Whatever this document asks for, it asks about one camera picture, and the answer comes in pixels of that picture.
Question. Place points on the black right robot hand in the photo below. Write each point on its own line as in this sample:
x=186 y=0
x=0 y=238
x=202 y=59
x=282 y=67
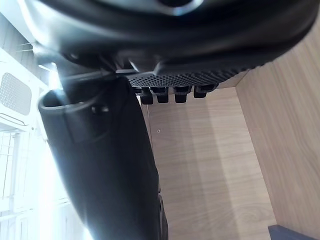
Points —
x=105 y=155

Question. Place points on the dark blue folder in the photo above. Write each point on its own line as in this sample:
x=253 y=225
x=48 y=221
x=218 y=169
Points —
x=295 y=233

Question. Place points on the white air conditioner unit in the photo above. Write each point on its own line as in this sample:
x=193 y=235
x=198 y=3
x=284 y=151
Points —
x=17 y=100

